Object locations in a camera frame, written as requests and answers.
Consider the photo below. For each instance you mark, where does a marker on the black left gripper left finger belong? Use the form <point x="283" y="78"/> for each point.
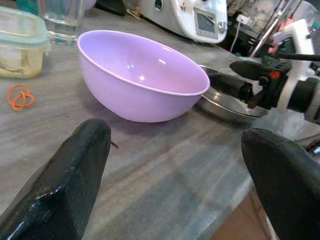
<point x="65" y="180"/>

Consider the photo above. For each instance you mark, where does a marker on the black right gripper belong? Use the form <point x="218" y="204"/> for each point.
<point x="275" y="87"/>

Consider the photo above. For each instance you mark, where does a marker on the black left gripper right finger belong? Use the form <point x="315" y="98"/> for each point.
<point x="287" y="180"/>

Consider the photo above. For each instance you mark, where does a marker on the purple plastic bowl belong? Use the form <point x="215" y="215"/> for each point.
<point x="140" y="95"/>

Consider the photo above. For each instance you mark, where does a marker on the shallow stainless steel bowl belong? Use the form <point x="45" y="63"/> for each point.
<point x="225" y="107"/>

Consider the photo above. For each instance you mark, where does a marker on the white power adapter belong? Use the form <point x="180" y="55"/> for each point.
<point x="243" y="19"/>

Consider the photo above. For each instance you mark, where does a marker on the white kitchen food processor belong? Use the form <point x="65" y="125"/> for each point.
<point x="180" y="17"/>

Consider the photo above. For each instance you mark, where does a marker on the orange rubber band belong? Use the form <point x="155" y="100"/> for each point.
<point x="21" y="98"/>

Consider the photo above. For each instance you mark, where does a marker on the small lidded plastic container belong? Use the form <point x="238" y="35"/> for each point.
<point x="20" y="50"/>

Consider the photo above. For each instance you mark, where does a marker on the black kitchen utensil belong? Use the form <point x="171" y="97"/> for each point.
<point x="111" y="6"/>

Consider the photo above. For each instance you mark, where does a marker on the clear drinking glass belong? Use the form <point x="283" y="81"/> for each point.
<point x="62" y="22"/>

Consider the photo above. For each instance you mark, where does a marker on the teal water bottle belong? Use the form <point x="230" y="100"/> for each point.
<point x="27" y="5"/>

